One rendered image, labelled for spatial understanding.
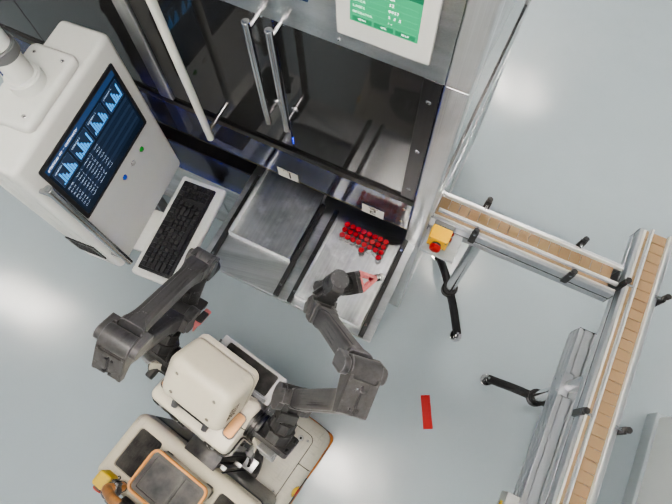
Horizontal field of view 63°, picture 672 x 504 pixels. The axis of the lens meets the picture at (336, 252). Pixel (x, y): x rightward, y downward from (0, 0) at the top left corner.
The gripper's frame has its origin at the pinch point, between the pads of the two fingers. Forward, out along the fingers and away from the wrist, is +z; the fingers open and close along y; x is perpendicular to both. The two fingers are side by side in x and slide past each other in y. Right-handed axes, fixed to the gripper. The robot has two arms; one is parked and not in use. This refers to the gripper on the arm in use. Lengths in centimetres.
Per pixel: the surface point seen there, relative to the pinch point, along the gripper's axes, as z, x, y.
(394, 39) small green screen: -21, 48, 56
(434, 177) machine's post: 11.2, 24.7, 24.0
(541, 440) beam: 70, -74, -12
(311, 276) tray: -0.3, 4.8, -38.1
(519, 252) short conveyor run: 62, -2, 4
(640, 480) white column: 132, -114, -17
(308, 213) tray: 7, 29, -43
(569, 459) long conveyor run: 46, -68, 19
